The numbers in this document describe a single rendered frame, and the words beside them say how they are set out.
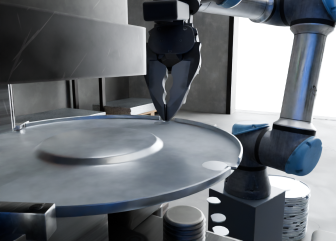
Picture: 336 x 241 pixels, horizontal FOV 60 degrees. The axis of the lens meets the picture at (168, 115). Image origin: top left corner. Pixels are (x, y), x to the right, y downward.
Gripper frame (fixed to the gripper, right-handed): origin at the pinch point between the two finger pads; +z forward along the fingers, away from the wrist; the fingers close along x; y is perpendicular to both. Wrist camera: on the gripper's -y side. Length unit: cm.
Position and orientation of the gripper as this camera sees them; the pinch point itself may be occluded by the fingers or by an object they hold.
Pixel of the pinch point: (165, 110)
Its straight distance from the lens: 42.3
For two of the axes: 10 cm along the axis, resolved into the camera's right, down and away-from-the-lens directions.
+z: -0.9, 9.7, -2.3
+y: 1.9, 2.4, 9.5
